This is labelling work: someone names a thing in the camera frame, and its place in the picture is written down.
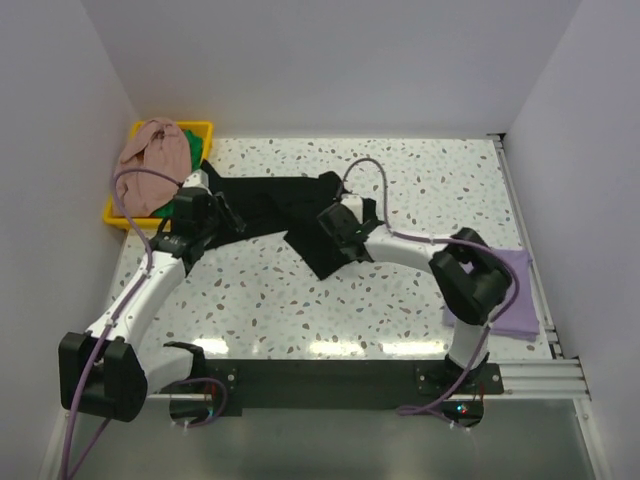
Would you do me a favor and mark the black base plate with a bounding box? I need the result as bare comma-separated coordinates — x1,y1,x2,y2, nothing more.
163,359,505,427

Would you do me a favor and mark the folded purple t shirt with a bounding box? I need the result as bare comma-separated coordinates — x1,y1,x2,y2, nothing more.
432,245,539,344

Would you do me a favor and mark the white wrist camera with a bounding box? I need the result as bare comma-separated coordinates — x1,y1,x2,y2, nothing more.
183,169,209,190
341,194,363,216

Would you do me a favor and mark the aluminium front rail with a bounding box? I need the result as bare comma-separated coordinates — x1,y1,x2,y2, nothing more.
149,357,594,401

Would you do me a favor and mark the aluminium rail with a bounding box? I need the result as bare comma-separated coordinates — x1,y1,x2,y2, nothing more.
488,134,565,360
149,357,594,401

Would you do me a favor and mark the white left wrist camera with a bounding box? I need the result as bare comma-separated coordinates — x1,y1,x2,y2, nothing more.
183,169,209,190

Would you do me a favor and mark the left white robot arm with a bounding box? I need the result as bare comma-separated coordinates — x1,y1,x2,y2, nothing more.
58,173,245,422

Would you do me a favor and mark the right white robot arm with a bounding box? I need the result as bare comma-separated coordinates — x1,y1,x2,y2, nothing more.
318,202,520,393

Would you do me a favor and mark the pink t shirt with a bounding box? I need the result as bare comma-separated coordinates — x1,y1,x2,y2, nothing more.
115,117,192,217

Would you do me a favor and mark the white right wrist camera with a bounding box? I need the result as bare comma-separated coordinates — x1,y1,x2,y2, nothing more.
341,194,363,216

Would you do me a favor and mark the green t shirt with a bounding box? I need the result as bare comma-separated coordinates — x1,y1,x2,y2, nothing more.
151,129,204,218

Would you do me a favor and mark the yellow plastic bin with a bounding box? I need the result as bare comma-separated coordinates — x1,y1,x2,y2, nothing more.
103,117,214,230

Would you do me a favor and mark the aluminium right side rail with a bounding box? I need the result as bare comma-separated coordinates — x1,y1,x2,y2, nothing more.
488,134,565,360

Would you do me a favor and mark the black t shirt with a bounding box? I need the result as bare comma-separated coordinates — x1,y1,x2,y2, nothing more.
201,161,373,280

